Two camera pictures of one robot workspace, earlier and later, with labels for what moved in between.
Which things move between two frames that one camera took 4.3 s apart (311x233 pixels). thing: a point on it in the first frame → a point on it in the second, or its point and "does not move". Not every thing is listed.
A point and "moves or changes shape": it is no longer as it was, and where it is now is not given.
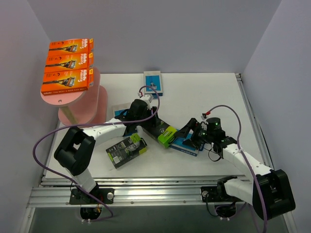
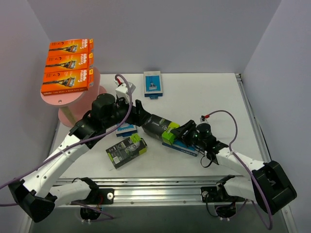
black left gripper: (153, 116) → (138, 112)
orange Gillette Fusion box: (63, 81) does not move
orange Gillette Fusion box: (69, 62) does not move
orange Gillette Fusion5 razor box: (71, 46) does not move
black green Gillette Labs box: (160, 130) moves or changes shape
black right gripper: (196, 131) does not move
